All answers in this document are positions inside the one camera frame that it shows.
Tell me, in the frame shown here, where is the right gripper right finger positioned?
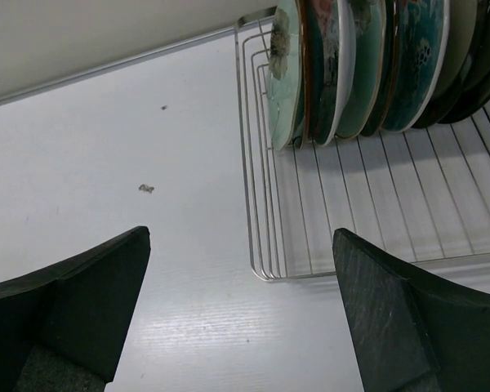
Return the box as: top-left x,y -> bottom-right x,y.
332,228 -> 490,391

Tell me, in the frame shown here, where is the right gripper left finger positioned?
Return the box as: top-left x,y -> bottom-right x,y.
0,226 -> 151,391

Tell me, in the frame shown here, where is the dark teal plate front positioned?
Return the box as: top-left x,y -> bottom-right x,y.
360,0 -> 401,137

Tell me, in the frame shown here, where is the dark teal plate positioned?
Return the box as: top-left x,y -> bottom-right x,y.
294,1 -> 340,148
360,0 -> 401,137

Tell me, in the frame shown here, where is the mint green flower plate back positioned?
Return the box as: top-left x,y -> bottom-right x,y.
267,1 -> 305,150

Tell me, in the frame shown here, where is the mint green flower plate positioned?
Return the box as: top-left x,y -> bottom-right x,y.
336,1 -> 387,140
267,1 -> 305,150

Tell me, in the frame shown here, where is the red teal floral plate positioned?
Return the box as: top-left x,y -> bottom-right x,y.
383,0 -> 450,132
314,1 -> 356,145

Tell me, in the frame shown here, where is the black rimmed beige plate back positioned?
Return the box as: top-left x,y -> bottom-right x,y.
413,0 -> 490,128

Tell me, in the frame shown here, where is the black rimmed beige plate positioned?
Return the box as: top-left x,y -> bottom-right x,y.
413,0 -> 490,128
439,12 -> 490,124

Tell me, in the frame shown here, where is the black rimmed beige plate front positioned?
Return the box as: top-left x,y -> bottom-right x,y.
439,12 -> 490,124

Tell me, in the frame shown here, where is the red teal floral plate back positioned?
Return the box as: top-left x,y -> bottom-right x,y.
314,1 -> 356,145

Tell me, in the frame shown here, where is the mint green flower plate front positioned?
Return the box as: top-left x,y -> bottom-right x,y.
336,1 -> 387,140

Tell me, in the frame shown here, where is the dark teal plate back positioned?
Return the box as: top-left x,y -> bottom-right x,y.
294,1 -> 340,148

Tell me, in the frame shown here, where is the white wire dish rack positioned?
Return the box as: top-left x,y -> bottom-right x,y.
234,8 -> 490,282

